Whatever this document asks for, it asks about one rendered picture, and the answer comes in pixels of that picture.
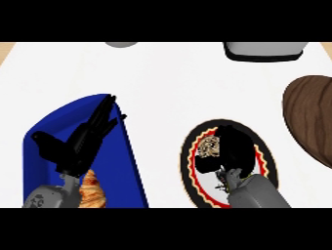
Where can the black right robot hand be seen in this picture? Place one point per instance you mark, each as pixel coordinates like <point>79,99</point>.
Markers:
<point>233,148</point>

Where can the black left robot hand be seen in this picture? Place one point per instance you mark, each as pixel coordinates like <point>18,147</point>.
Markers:
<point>80,143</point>

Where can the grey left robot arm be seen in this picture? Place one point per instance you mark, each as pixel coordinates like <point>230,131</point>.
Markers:
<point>54,193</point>

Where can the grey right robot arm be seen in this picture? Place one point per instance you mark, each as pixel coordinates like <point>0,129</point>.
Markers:
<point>251,192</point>

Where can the brown cupcake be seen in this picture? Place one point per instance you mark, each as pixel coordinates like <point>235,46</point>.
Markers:
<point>208,146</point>

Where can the black red patterned plate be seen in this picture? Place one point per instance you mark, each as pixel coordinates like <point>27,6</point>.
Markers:
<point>264,156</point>

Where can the blue bowl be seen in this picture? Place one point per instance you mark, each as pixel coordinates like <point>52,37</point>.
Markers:
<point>114,162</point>

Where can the golden croissant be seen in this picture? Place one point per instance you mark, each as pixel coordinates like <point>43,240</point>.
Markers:
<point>92,192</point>

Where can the brown wooden board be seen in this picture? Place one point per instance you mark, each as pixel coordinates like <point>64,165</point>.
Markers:
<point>320,120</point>

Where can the grey black-rimmed appliance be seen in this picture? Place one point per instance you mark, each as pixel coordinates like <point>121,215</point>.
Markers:
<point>263,50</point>

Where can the grey round object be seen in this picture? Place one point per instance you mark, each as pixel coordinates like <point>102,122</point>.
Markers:
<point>121,44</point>

